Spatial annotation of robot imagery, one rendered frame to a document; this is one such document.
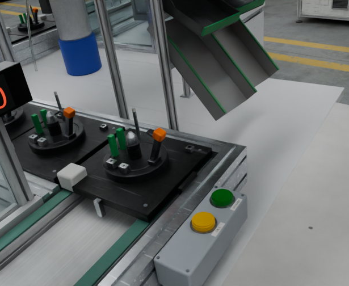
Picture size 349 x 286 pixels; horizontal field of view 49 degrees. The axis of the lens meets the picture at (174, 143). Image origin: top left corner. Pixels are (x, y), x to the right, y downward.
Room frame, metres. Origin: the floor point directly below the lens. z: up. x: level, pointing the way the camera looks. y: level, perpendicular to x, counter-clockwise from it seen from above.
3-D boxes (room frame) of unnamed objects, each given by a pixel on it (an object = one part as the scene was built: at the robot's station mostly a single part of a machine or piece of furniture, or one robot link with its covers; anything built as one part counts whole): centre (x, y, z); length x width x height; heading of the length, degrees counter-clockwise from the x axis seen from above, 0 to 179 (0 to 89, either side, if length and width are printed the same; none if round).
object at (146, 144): (0.69, 0.09, 0.98); 0.14 x 0.14 x 0.02
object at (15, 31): (2.12, 0.67, 1.01); 0.24 x 0.24 x 0.13; 52
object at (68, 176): (0.67, 0.22, 0.97); 0.05 x 0.05 x 0.04; 52
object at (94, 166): (0.69, 0.09, 0.96); 0.24 x 0.24 x 0.02; 52
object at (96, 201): (0.59, 0.16, 0.95); 0.01 x 0.01 x 0.04; 52
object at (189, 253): (0.49, -0.03, 0.93); 0.21 x 0.07 x 0.06; 142
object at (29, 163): (0.84, 0.29, 1.01); 0.24 x 0.24 x 0.13; 52
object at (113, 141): (0.70, 0.13, 1.01); 0.01 x 0.01 x 0.05; 52
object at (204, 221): (0.49, -0.03, 0.96); 0.04 x 0.04 x 0.02
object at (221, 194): (0.54, -0.07, 0.96); 0.04 x 0.04 x 0.02
